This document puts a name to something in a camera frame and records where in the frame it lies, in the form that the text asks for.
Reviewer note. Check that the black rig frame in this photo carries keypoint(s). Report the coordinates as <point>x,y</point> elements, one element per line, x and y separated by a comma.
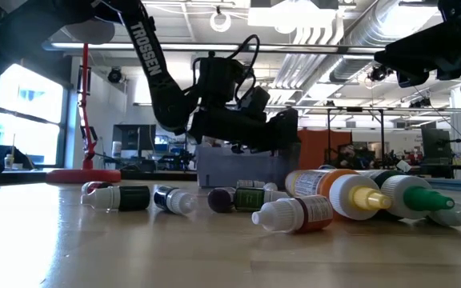
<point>354,109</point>

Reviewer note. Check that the orange partition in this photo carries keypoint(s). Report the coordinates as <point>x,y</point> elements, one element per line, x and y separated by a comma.
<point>318,148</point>

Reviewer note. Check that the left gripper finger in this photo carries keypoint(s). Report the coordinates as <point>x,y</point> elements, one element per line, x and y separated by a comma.
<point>284,130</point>

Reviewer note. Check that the person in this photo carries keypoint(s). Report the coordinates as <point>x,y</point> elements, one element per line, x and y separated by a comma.
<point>350,154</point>

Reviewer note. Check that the small red dropper bottle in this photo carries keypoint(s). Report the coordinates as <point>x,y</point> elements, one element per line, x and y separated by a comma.
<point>286,214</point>

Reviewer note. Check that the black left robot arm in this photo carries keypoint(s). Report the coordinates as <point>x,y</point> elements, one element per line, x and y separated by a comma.
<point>150,48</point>

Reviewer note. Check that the blue rounded object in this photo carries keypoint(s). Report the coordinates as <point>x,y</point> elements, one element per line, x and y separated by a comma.
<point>326,166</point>

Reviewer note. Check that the white plastic bottle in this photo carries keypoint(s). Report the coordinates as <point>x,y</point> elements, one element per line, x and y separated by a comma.
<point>9,162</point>

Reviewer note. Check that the large yellow food coloring bottle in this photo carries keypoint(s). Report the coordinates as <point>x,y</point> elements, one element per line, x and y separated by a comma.
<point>346,194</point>

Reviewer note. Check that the red desk lamp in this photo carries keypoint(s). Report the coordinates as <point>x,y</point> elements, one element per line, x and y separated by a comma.
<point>84,176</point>

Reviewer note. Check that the small blue dropper bottle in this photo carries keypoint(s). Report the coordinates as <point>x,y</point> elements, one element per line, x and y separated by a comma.
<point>180,202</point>

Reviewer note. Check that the large green food coloring bottle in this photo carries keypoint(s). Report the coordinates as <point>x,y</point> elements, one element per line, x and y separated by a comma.
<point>406,196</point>

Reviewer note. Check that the black overhead light beam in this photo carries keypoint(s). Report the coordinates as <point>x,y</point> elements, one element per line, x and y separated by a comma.
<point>294,48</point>

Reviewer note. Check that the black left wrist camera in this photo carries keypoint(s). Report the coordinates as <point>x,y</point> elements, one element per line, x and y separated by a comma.
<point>256,102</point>

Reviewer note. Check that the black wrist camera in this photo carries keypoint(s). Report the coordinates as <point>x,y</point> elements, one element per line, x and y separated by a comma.
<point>458,9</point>
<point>256,102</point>

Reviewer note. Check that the small green label dropper bottle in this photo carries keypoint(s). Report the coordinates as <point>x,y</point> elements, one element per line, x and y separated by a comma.
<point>248,199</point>

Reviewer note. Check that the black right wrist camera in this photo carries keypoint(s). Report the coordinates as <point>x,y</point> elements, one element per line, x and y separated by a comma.
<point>458,9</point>

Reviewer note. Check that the black ceiling camera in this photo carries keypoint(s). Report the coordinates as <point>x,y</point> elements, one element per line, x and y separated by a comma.
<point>114,75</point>
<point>380,73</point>

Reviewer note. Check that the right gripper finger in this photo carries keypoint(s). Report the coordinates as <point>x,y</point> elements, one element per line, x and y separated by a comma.
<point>412,78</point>
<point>410,52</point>

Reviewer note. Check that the grey plastic storage bin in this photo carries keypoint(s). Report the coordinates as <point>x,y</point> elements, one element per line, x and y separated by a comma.
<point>222,168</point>

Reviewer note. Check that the small dark green dropper bottle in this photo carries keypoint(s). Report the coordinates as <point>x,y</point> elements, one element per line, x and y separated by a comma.
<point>132,198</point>

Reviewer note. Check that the black aluminium table frame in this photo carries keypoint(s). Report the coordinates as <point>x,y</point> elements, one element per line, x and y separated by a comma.
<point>14,176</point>

